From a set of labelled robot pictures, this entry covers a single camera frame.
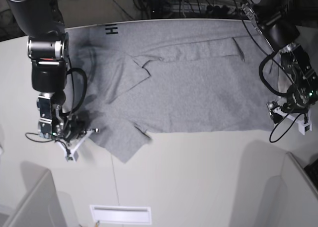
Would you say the grey partition panel left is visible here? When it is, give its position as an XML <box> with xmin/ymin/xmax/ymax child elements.
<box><xmin>0</xmin><ymin>159</ymin><xmax>67</xmax><ymax>227</ymax></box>

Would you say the grey partition panel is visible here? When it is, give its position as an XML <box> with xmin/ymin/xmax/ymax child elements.
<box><xmin>263</xmin><ymin>151</ymin><xmax>318</xmax><ymax>227</ymax></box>
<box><xmin>0</xmin><ymin>159</ymin><xmax>67</xmax><ymax>227</ymax></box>

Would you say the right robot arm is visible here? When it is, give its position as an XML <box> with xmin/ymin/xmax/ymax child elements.
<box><xmin>6</xmin><ymin>0</ymin><xmax>89</xmax><ymax>146</ymax></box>

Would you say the grey partition panel right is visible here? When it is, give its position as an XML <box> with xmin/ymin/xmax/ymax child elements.
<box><xmin>263</xmin><ymin>151</ymin><xmax>318</xmax><ymax>227</ymax></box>

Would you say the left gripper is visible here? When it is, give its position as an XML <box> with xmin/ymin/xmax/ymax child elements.
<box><xmin>266</xmin><ymin>99</ymin><xmax>310</xmax><ymax>124</ymax></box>

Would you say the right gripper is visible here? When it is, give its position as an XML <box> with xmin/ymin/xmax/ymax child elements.
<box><xmin>54</xmin><ymin>115</ymin><xmax>99</xmax><ymax>144</ymax></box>

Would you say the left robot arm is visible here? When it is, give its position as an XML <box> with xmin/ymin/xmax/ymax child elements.
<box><xmin>241</xmin><ymin>0</ymin><xmax>318</xmax><ymax>126</ymax></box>

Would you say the black keyboard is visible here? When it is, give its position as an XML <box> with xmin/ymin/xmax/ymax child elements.
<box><xmin>304</xmin><ymin>159</ymin><xmax>318</xmax><ymax>188</ymax></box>

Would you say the white table slot plate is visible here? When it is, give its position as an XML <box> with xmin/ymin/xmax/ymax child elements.
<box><xmin>90</xmin><ymin>205</ymin><xmax>152</xmax><ymax>225</ymax></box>

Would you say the grey T-shirt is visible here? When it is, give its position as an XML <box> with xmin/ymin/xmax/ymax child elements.
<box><xmin>68</xmin><ymin>20</ymin><xmax>276</xmax><ymax>163</ymax></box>

